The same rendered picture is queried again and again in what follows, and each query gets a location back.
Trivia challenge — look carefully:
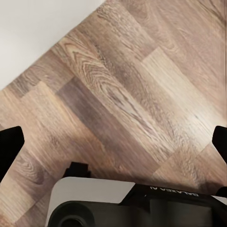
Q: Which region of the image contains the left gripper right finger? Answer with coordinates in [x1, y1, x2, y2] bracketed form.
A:
[212, 126, 227, 164]

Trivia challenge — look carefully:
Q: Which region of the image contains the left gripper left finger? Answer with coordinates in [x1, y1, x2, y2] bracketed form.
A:
[0, 126, 25, 183]

